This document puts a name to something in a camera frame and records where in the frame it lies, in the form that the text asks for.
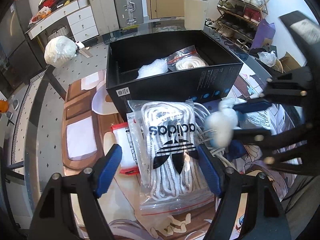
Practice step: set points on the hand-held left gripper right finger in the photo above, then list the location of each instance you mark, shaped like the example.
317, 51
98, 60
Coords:
209, 172

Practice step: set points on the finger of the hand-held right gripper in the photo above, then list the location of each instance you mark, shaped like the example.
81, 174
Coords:
252, 105
250, 133

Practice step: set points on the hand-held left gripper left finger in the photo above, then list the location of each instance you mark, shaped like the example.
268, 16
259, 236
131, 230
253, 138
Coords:
109, 172

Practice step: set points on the red-edged white packet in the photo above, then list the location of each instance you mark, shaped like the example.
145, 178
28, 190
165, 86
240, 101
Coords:
125, 150

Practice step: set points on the white soft cotton ball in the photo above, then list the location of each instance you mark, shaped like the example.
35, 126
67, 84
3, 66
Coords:
220, 127

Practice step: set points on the bag of white shoelaces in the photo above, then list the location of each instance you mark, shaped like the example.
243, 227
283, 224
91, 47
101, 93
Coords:
165, 155

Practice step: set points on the black cardboard box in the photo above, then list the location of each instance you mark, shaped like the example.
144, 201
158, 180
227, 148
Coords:
162, 85

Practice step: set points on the white printed packet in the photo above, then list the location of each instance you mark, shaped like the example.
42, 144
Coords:
257, 118

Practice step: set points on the blue pouch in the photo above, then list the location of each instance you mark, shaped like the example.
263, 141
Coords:
236, 150

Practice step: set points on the brown cardboard box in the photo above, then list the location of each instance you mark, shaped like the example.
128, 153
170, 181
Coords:
290, 62

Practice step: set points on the purple bag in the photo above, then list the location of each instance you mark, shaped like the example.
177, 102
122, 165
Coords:
263, 33

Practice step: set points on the clear plastic bag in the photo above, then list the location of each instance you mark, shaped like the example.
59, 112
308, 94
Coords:
267, 58

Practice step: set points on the shoe rack with shoes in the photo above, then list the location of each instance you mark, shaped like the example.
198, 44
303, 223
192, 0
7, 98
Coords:
240, 10

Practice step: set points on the bag of cream laces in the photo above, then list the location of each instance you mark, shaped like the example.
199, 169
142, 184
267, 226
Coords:
187, 63

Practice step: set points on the white bubble wrap piece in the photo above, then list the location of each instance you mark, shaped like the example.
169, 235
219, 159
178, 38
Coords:
152, 68

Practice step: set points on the grey slipper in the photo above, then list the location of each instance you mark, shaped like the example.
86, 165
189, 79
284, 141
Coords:
15, 104
10, 115

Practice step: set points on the orange bag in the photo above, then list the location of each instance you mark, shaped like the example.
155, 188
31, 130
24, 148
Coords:
3, 107

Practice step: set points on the small white device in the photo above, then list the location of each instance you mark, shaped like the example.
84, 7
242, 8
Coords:
80, 45

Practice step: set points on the white wrapped bundle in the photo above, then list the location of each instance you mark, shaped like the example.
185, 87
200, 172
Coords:
60, 51

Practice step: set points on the woven basket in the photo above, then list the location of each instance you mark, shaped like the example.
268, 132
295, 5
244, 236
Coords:
60, 32

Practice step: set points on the white desk with drawers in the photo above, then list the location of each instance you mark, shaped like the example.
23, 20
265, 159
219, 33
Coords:
82, 20

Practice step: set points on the silver suitcase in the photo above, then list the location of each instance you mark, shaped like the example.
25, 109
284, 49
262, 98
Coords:
128, 5

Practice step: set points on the beige suitcase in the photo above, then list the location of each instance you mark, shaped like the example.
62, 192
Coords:
103, 10

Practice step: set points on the grey fridge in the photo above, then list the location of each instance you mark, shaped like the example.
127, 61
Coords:
17, 35

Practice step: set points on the bag of oranges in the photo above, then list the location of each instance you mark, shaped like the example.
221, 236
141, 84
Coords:
40, 14

